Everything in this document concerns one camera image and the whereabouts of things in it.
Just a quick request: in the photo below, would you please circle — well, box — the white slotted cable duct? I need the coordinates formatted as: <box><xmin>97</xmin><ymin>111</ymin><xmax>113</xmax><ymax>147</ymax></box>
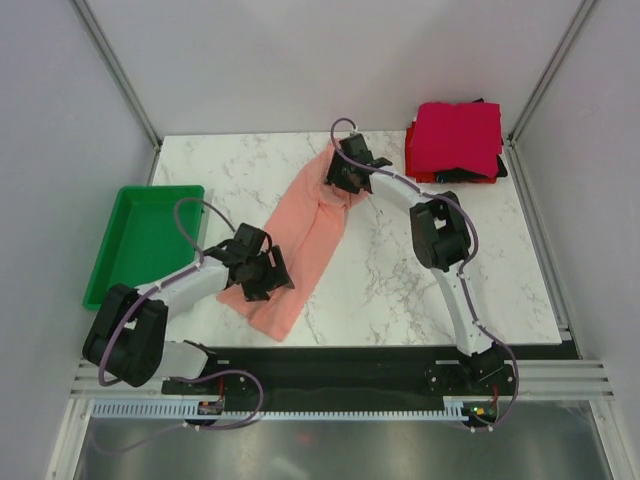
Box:
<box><xmin>91</xmin><ymin>399</ymin><xmax>499</xmax><ymax>421</ymax></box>

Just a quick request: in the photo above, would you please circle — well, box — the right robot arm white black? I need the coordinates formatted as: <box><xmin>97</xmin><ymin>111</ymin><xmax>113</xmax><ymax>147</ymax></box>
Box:
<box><xmin>326</xmin><ymin>132</ymin><xmax>519</xmax><ymax>395</ymax></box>

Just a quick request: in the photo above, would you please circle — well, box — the aluminium frame post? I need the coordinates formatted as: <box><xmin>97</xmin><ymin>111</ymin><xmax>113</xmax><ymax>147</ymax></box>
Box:
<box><xmin>69</xmin><ymin>0</ymin><xmax>162</xmax><ymax>152</ymax></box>
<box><xmin>506</xmin><ymin>0</ymin><xmax>600</xmax><ymax>144</ymax></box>

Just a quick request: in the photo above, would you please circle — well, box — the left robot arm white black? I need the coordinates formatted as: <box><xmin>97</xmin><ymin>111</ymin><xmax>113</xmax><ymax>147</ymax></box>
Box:
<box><xmin>82</xmin><ymin>223</ymin><xmax>294</xmax><ymax>387</ymax></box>

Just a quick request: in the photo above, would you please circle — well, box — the right aluminium frame post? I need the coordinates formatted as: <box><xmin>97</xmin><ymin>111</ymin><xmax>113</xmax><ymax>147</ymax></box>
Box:
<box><xmin>506</xmin><ymin>0</ymin><xmax>600</xmax><ymax>144</ymax></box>

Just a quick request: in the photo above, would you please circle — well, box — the left aluminium frame post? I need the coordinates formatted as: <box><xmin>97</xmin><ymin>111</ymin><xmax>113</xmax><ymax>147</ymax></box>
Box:
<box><xmin>69</xmin><ymin>0</ymin><xmax>162</xmax><ymax>152</ymax></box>

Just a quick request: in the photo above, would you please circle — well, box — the folded crimson t shirt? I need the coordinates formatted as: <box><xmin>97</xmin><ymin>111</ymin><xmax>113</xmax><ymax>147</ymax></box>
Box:
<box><xmin>405</xmin><ymin>101</ymin><xmax>502</xmax><ymax>182</ymax></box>

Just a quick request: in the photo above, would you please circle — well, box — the salmon pink t shirt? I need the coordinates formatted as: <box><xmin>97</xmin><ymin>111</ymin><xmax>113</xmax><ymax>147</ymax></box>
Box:
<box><xmin>217</xmin><ymin>145</ymin><xmax>367</xmax><ymax>341</ymax></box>

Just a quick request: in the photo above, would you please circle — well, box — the green plastic tray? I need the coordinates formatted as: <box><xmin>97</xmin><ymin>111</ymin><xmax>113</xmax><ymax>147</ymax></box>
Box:
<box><xmin>83</xmin><ymin>185</ymin><xmax>205</xmax><ymax>311</ymax></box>

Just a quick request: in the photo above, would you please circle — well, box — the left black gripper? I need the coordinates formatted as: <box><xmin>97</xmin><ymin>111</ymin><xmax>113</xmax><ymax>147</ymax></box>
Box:
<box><xmin>242</xmin><ymin>247</ymin><xmax>294</xmax><ymax>303</ymax></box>

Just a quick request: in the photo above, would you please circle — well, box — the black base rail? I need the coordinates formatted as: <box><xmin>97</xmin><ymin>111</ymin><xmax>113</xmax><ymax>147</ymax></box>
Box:
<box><xmin>161</xmin><ymin>346</ymin><xmax>512</xmax><ymax>411</ymax></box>

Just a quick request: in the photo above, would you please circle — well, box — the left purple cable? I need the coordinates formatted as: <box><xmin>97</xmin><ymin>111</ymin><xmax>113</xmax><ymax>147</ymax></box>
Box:
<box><xmin>91</xmin><ymin>195</ymin><xmax>265</xmax><ymax>455</ymax></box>

